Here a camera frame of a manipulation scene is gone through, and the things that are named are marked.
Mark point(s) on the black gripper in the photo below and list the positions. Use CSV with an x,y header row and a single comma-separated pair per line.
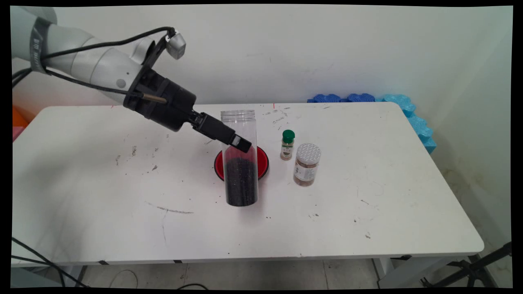
x,y
163,102

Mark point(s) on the clear plastic jar black seeds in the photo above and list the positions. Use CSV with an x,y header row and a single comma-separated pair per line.
x,y
241,183

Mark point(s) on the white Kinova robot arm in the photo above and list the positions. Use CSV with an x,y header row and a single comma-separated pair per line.
x,y
90,61

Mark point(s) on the red bowl black rim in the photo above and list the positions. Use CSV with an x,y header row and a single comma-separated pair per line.
x,y
262,163

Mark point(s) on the green cap spice bottle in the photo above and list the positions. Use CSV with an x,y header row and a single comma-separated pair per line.
x,y
288,136

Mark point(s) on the foil sealed brown spice jar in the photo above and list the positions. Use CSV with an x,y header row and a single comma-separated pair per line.
x,y
308,155

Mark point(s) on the orange block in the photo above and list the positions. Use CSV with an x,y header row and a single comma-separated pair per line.
x,y
18,118

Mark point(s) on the pink block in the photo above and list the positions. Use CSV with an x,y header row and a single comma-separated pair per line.
x,y
17,132

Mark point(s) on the light blue foam mat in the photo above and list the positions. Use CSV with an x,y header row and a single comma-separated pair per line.
x,y
416,122

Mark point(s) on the white table leg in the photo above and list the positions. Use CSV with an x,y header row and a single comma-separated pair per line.
x,y
408,271

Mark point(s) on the black tripod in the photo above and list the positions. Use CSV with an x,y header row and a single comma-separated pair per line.
x,y
474,269

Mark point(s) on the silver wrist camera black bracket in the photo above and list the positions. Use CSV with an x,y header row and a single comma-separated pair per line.
x,y
176,47

